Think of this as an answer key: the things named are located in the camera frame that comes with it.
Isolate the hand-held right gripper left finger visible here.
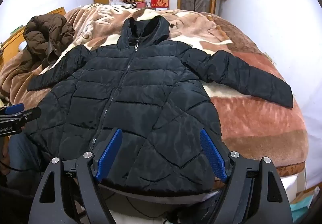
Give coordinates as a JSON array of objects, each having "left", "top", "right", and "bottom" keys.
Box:
[{"left": 31, "top": 127, "right": 124, "bottom": 224}]

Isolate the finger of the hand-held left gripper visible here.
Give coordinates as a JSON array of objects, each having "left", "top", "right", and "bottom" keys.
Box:
[
  {"left": 0, "top": 103, "right": 25, "bottom": 117},
  {"left": 14, "top": 107, "right": 42, "bottom": 124}
]

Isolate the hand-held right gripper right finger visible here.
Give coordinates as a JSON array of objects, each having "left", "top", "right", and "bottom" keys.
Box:
[{"left": 199, "top": 128, "right": 293, "bottom": 224}]

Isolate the black puffer jacket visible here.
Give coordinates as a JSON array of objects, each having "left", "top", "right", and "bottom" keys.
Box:
[{"left": 26, "top": 16, "right": 294, "bottom": 195}]

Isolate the person's leg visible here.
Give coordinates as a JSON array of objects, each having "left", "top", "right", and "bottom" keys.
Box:
[{"left": 7, "top": 135, "right": 42, "bottom": 189}]

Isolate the brown printed blanket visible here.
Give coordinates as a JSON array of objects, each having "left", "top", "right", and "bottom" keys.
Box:
[{"left": 0, "top": 2, "right": 309, "bottom": 171}]

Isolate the wooden headboard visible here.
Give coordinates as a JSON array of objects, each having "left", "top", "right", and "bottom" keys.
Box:
[{"left": 0, "top": 7, "right": 66, "bottom": 68}]

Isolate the brown puffer jacket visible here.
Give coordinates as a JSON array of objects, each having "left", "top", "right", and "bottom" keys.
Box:
[{"left": 23, "top": 14, "right": 76, "bottom": 68}]

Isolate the teal box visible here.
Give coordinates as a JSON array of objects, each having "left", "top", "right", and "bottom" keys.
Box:
[{"left": 289, "top": 190, "right": 315, "bottom": 217}]

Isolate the red cardboard box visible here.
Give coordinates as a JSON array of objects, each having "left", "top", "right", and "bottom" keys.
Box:
[{"left": 150, "top": 0, "right": 170, "bottom": 10}]

